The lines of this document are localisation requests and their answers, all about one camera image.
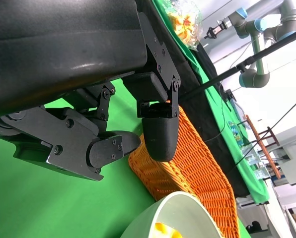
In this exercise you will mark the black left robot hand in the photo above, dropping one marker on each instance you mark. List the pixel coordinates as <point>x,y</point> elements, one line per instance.
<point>63,49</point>

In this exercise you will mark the pale green bowl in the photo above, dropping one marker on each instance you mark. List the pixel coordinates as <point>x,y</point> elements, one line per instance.
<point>143,218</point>

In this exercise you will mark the grey blue-jointed robot arm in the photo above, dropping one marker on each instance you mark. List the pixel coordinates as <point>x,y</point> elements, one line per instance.
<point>257,74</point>

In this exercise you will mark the orange wicker basket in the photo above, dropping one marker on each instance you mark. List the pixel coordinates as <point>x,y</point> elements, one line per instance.
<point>200,173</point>

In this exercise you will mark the colourful snack bag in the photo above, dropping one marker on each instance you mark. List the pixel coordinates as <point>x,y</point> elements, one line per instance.
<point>185,22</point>

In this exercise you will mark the green tablecloth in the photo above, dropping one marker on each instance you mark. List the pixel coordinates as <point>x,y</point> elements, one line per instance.
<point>51,203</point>

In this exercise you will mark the black boom rod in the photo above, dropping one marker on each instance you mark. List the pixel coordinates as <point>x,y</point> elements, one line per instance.
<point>262,53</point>

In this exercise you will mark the brown wooden rack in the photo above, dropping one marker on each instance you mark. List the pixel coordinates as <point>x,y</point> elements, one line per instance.
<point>262,146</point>

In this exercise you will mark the green cloth on neighbouring table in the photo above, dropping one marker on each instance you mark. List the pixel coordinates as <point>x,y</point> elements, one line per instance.
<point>252,178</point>

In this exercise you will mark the white cabinet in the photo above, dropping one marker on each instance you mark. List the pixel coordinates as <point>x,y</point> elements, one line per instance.
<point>292,168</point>

